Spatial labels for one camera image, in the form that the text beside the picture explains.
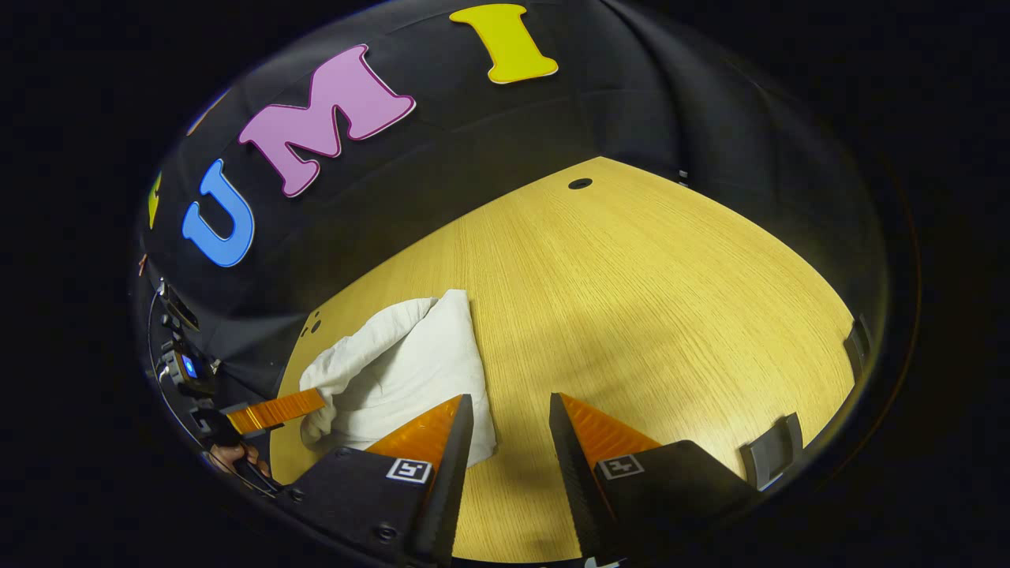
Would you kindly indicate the white jeans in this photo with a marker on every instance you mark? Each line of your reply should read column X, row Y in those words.
column 402, row 379

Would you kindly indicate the grey table edge bracket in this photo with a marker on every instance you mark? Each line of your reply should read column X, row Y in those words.
column 769, row 454
column 856, row 347

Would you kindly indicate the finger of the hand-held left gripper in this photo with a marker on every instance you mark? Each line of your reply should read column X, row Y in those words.
column 276, row 412

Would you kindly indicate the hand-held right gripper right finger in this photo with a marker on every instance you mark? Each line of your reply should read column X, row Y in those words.
column 576, row 481

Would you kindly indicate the black backdrop cloth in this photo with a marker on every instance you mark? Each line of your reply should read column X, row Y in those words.
column 631, row 102

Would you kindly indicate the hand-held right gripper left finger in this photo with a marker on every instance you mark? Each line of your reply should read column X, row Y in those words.
column 450, row 473

